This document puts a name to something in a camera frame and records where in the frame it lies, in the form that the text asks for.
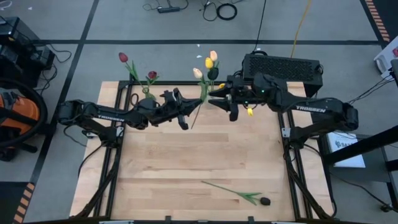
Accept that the coiled black cable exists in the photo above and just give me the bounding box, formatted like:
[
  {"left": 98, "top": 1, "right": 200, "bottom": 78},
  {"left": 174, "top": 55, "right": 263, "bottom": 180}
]
[{"left": 216, "top": 2, "right": 238, "bottom": 21}]

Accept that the black hanging cable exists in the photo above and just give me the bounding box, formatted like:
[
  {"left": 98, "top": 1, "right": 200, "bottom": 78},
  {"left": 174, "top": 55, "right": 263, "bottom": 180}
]
[{"left": 254, "top": 0, "right": 267, "bottom": 52}]

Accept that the black power strip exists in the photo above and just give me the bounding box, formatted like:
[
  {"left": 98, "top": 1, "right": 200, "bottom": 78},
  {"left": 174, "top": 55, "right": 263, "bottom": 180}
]
[{"left": 157, "top": 6, "right": 182, "bottom": 14}]

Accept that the black equipment stack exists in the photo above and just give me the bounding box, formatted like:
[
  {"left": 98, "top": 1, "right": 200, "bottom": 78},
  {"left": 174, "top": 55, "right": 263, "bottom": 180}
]
[{"left": 0, "top": 17, "right": 56, "bottom": 88}]

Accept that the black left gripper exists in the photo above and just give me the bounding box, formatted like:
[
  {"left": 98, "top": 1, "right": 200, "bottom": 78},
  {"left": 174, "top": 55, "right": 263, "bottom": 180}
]
[{"left": 146, "top": 88, "right": 203, "bottom": 131}]

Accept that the white box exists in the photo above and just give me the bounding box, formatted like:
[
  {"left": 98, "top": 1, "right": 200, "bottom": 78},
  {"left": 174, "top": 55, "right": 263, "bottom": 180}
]
[{"left": 374, "top": 35, "right": 398, "bottom": 80}]

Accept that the orange and black vacuum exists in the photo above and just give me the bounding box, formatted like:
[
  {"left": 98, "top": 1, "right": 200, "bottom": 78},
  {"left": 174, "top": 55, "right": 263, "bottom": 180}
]
[{"left": 0, "top": 77, "right": 49, "bottom": 162}]

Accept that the red artificial tulip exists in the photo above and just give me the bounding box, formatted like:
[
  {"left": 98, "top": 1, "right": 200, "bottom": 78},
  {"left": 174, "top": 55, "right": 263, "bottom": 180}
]
[
  {"left": 118, "top": 52, "right": 147, "bottom": 91},
  {"left": 145, "top": 70, "right": 160, "bottom": 94}
]

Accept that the peach artificial tulip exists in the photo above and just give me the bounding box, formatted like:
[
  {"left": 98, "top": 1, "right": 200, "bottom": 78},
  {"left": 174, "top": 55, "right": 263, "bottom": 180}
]
[{"left": 209, "top": 50, "right": 218, "bottom": 70}]

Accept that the black metal table frame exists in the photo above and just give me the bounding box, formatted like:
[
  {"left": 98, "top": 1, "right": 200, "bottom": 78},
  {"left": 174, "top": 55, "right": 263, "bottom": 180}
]
[{"left": 74, "top": 70, "right": 336, "bottom": 223}]

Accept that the white printed booklet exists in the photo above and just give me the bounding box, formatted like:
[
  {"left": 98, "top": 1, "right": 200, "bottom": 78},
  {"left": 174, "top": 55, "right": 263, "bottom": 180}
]
[{"left": 328, "top": 131, "right": 367, "bottom": 169}]

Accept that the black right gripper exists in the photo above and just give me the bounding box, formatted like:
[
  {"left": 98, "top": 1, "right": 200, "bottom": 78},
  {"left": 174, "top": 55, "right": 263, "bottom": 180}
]
[{"left": 208, "top": 75, "right": 261, "bottom": 123}]

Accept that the dark purple artificial tulip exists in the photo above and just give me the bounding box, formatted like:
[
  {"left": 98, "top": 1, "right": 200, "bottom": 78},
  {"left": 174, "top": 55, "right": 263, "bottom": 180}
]
[
  {"left": 207, "top": 67, "right": 220, "bottom": 91},
  {"left": 201, "top": 180, "right": 272, "bottom": 207}
]

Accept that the yellow hanging cable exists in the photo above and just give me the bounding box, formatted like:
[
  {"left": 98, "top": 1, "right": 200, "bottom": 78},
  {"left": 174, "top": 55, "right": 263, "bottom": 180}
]
[{"left": 290, "top": 0, "right": 313, "bottom": 58}]

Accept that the cream white artificial tulip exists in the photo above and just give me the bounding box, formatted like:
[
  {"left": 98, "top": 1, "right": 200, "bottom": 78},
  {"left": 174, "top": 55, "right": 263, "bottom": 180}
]
[{"left": 192, "top": 67, "right": 208, "bottom": 93}]

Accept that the yellow artificial tulip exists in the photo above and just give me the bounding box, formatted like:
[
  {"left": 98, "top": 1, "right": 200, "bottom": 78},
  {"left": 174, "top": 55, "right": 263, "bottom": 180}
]
[
  {"left": 190, "top": 82, "right": 226, "bottom": 130},
  {"left": 205, "top": 57, "right": 215, "bottom": 91}
]

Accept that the black computer case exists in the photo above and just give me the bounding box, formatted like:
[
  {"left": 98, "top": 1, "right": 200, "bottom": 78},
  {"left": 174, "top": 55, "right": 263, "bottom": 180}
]
[{"left": 241, "top": 53, "right": 324, "bottom": 100}]

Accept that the black side cart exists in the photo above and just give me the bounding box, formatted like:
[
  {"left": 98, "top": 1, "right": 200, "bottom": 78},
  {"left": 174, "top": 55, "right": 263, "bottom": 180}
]
[{"left": 320, "top": 124, "right": 398, "bottom": 212}]

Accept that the green glass vase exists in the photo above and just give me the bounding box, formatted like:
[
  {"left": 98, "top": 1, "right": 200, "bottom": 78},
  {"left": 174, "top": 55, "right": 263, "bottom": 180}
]
[{"left": 142, "top": 87, "right": 156, "bottom": 100}]

